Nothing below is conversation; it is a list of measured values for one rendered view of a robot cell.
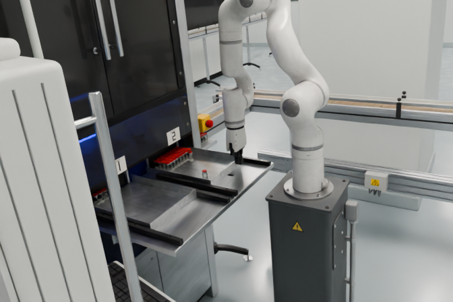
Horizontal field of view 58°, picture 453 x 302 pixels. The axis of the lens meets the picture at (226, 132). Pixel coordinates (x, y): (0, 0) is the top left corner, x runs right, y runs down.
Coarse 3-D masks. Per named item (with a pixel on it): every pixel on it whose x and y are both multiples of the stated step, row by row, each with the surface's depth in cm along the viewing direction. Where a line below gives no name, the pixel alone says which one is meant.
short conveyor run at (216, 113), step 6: (216, 96) 251; (216, 102) 245; (210, 108) 240; (216, 108) 235; (222, 108) 240; (210, 114) 230; (216, 114) 237; (222, 114) 236; (246, 114) 259; (216, 120) 231; (222, 120) 236; (216, 126) 232; (222, 126) 237; (204, 132) 220; (210, 132) 227; (216, 132) 232
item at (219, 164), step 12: (204, 156) 193; (216, 156) 190; (228, 156) 187; (180, 168) 183; (192, 168) 182; (204, 168) 181; (216, 168) 180; (228, 168) 173; (192, 180) 168; (204, 180) 164; (216, 180) 166
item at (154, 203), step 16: (128, 192) 166; (144, 192) 165; (160, 192) 164; (176, 192) 162; (192, 192) 155; (96, 208) 150; (128, 208) 154; (144, 208) 153; (160, 208) 152; (176, 208) 148; (144, 224) 138; (160, 224) 141
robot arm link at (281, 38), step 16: (272, 0) 140; (288, 0) 146; (272, 16) 146; (288, 16) 143; (272, 32) 142; (288, 32) 141; (272, 48) 144; (288, 48) 141; (288, 64) 143; (304, 64) 144; (304, 80) 148; (320, 80) 147
